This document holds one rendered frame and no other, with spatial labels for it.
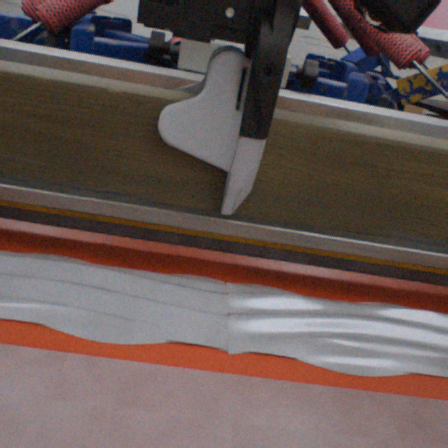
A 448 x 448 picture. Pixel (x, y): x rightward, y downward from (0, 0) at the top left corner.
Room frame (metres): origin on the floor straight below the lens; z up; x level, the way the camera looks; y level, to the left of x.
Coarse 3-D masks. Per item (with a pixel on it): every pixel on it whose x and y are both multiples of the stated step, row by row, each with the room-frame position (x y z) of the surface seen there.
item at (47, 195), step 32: (0, 192) 0.26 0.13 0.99; (32, 192) 0.27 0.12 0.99; (64, 192) 0.27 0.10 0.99; (96, 192) 0.28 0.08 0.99; (160, 224) 0.27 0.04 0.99; (192, 224) 0.28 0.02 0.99; (224, 224) 0.28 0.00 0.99; (256, 224) 0.28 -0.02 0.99; (288, 224) 0.29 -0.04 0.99; (384, 256) 0.29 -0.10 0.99; (416, 256) 0.29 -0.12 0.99
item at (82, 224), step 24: (0, 216) 0.29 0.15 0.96; (24, 216) 0.29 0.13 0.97; (48, 216) 0.29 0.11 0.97; (72, 216) 0.29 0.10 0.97; (168, 240) 0.30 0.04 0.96; (192, 240) 0.30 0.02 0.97; (216, 240) 0.30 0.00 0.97; (312, 264) 0.31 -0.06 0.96; (336, 264) 0.31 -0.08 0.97; (360, 264) 0.31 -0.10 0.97; (384, 264) 0.31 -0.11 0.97
